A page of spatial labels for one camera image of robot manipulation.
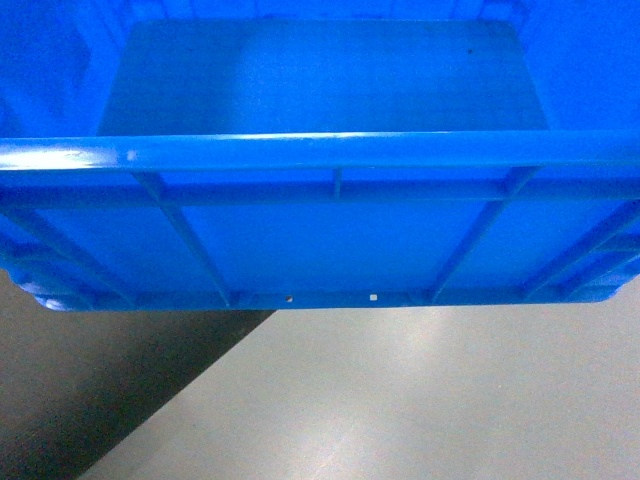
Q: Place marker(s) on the large blue plastic crate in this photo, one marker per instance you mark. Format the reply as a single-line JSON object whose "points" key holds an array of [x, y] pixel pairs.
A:
{"points": [[266, 155]]}

